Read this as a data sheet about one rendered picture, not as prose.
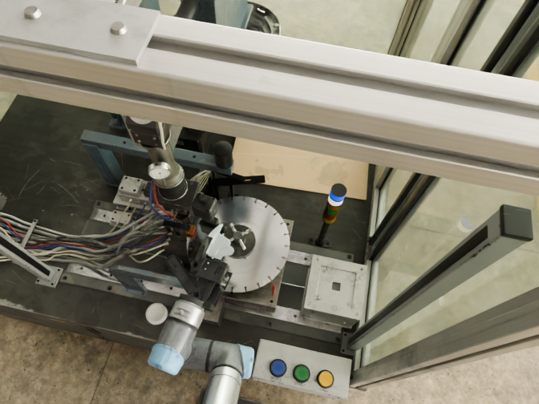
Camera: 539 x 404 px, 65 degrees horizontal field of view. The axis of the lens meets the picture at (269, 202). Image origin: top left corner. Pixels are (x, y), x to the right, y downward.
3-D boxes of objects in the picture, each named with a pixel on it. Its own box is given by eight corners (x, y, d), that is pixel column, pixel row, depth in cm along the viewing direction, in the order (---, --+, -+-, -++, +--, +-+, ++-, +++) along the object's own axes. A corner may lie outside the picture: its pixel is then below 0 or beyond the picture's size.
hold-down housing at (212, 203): (223, 225, 124) (217, 193, 106) (216, 240, 122) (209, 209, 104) (205, 219, 125) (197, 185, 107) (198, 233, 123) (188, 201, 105)
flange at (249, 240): (223, 260, 132) (223, 258, 130) (218, 228, 137) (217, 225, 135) (258, 254, 134) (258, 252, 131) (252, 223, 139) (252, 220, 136)
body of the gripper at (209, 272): (233, 271, 107) (214, 316, 102) (204, 260, 109) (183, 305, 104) (228, 260, 100) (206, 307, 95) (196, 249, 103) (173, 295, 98)
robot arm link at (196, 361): (208, 374, 108) (203, 370, 98) (164, 367, 108) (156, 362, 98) (214, 342, 111) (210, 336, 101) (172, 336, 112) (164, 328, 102)
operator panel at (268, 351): (342, 365, 139) (352, 359, 125) (338, 401, 134) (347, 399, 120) (259, 345, 141) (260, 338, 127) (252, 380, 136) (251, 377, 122)
